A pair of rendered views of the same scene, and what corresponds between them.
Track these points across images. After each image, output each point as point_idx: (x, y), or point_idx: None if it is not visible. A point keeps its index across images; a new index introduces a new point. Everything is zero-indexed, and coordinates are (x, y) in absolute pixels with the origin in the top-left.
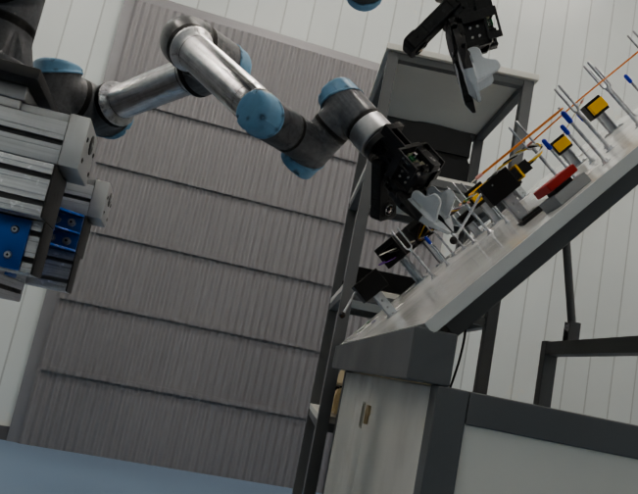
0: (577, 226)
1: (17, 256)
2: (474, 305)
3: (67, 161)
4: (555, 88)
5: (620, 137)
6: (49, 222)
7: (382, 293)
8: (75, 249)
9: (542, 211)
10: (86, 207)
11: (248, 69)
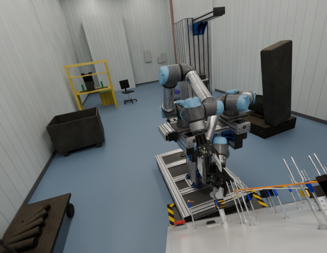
0: None
1: (190, 158)
2: None
3: (186, 146)
4: (230, 180)
5: (274, 221)
6: (194, 153)
7: (267, 198)
8: (234, 140)
9: (205, 224)
10: (234, 131)
11: (241, 105)
